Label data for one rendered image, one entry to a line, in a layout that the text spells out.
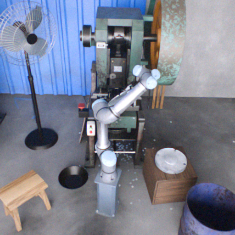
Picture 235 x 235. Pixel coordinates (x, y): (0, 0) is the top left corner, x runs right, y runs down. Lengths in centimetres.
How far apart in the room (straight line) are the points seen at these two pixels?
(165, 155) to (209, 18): 198
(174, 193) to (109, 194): 64
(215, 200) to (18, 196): 162
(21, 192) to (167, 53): 160
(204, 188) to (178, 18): 136
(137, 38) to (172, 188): 135
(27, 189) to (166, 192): 122
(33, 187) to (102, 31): 141
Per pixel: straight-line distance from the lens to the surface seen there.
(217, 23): 383
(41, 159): 306
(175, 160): 252
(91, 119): 251
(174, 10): 211
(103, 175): 217
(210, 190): 238
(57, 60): 379
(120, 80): 246
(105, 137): 207
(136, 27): 228
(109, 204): 240
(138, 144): 270
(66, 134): 333
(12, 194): 240
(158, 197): 258
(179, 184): 250
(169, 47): 205
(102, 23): 227
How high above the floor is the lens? 216
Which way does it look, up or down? 37 degrees down
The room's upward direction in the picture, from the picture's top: 3 degrees clockwise
